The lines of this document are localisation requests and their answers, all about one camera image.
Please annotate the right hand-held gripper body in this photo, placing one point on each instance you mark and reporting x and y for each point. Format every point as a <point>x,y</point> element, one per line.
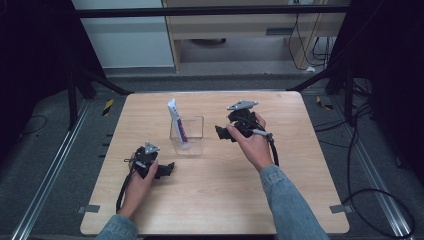
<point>243,120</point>

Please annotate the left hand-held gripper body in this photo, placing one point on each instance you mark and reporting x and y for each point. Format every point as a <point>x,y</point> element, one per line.
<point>144,156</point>

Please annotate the clear plastic container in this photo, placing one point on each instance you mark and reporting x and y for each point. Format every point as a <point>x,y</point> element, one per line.
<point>195,140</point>

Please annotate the purple and white toothpaste tube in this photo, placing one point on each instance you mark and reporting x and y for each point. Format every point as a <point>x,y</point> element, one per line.
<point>176,116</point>

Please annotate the person's left hand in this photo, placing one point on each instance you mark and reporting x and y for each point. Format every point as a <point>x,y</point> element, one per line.
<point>136,191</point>

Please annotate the person's right hand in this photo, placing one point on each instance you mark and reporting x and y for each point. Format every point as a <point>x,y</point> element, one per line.
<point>256,150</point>

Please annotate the yellow and black tape strip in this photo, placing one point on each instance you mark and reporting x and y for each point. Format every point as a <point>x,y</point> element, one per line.
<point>324,104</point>
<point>107,107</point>

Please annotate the white plug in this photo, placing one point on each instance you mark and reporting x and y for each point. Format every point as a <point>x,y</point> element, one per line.
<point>310,69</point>

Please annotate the black metal stand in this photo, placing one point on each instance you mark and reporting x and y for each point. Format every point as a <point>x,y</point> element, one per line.
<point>349,96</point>
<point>71,100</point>

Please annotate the light wooden desk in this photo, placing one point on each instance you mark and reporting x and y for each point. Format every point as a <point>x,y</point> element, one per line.
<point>233,25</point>

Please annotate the white cabinet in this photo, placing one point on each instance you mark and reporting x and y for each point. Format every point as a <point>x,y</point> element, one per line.
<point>126,43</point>

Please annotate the dark curtain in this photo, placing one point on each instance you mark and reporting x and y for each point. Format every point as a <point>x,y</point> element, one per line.
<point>33,66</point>
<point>393,83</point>

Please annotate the grey table bracket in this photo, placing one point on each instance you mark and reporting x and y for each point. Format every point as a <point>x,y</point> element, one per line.
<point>88,208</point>
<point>340,209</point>

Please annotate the silver metal floor rail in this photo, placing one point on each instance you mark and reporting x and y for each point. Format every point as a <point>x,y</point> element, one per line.
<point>373,180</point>
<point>50,180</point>

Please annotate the black horizontal frame bar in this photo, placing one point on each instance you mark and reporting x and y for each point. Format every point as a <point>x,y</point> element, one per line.
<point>200,11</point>

